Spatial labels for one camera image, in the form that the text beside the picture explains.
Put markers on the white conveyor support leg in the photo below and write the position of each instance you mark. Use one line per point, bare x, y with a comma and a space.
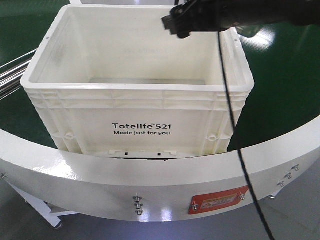
51, 213

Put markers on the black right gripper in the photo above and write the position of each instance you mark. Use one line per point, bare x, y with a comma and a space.
205, 16

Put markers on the red warning label plate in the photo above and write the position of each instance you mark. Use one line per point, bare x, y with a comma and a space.
218, 200

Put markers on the chrome metal rail bars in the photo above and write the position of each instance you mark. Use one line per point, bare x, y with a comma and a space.
12, 72

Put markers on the white curved conveyor rim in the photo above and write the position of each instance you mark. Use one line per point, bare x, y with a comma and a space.
154, 190

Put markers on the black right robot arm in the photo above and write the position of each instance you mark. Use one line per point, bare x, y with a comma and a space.
296, 12

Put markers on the white plastic Totelife tote box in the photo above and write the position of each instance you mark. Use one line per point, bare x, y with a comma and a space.
108, 80

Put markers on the white machine housing behind box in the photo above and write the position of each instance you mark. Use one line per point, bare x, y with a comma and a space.
130, 2

